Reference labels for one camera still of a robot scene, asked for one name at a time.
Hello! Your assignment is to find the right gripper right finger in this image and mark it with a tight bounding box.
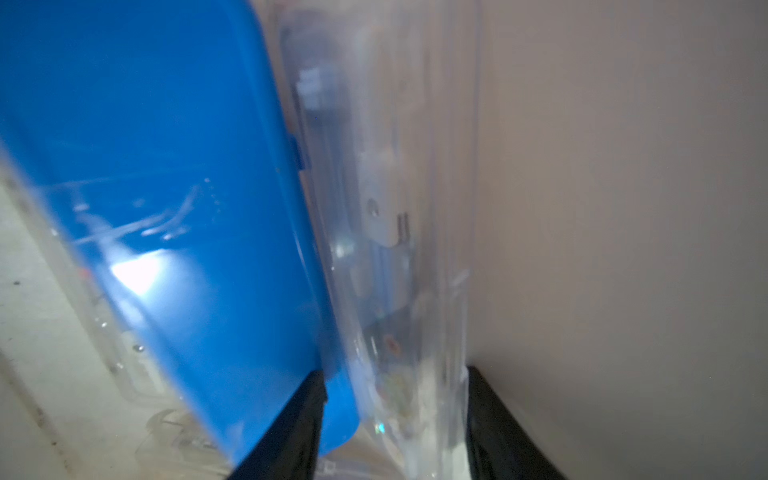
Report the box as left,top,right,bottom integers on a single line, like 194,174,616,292
465,366,565,480

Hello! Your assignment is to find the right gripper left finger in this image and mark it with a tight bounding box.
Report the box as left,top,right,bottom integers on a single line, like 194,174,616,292
227,370,327,480

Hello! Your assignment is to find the blue plastic pencil case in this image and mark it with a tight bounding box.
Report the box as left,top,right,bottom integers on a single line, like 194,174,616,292
1,1,333,462

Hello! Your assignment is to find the white canvas cartoon bag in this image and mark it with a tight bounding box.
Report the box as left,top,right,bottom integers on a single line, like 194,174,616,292
1,1,767,479

